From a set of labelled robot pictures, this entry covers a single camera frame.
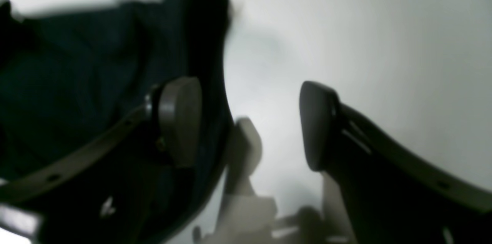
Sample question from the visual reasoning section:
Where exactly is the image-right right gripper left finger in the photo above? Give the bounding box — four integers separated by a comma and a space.
0, 76, 202, 244

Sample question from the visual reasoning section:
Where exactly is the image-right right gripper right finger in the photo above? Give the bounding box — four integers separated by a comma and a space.
299, 81, 492, 244

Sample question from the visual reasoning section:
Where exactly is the black T-shirt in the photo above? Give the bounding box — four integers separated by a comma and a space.
0, 0, 233, 244

